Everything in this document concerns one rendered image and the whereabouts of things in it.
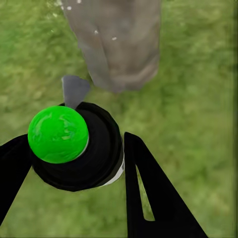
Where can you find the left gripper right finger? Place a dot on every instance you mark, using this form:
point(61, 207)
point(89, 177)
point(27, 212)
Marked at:
point(173, 219)

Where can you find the tree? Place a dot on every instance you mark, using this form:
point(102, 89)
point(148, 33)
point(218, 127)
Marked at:
point(119, 40)

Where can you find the pesticide atomizer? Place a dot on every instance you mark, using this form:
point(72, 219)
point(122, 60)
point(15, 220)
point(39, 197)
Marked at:
point(76, 146)

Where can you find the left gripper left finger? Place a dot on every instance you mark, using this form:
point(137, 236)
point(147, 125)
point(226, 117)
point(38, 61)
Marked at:
point(14, 166)

